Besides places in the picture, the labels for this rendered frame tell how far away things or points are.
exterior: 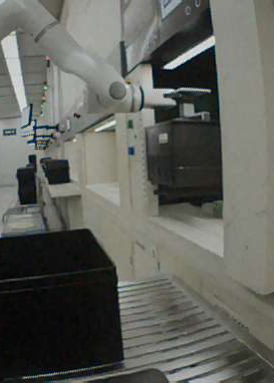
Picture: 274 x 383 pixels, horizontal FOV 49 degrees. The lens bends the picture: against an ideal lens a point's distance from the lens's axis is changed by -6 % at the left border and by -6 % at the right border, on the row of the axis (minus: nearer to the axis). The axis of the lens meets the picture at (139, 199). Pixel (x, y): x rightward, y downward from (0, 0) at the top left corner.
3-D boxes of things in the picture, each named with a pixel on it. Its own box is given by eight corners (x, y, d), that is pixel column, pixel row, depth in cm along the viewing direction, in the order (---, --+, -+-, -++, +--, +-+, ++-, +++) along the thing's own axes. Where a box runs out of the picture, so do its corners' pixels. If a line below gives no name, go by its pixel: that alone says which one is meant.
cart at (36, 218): (8, 253, 364) (2, 213, 357) (49, 248, 382) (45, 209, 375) (5, 282, 274) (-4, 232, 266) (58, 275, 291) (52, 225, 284)
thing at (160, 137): (145, 192, 108) (141, 98, 104) (199, 188, 114) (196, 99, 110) (176, 201, 85) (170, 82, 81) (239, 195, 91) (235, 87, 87)
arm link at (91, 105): (132, 80, 85) (124, 88, 93) (85, 81, 81) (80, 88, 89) (134, 110, 86) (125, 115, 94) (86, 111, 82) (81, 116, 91)
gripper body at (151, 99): (131, 113, 96) (164, 113, 99) (141, 109, 86) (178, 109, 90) (130, 89, 95) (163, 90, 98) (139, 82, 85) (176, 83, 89)
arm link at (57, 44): (62, 6, 70) (140, 90, 79) (57, 29, 85) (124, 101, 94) (34, 26, 69) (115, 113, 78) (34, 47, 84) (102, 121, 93)
